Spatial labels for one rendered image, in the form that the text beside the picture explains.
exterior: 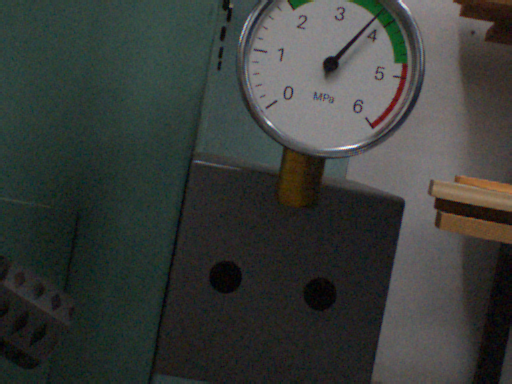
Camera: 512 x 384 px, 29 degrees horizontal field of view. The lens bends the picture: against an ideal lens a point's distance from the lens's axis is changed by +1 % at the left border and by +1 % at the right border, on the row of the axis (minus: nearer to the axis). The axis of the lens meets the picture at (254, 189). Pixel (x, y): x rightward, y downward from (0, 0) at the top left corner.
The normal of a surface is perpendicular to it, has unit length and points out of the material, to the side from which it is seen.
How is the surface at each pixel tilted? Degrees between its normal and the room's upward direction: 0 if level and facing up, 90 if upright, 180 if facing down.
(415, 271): 90
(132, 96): 90
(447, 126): 90
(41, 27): 90
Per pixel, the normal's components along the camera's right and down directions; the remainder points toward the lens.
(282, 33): 0.04, 0.06
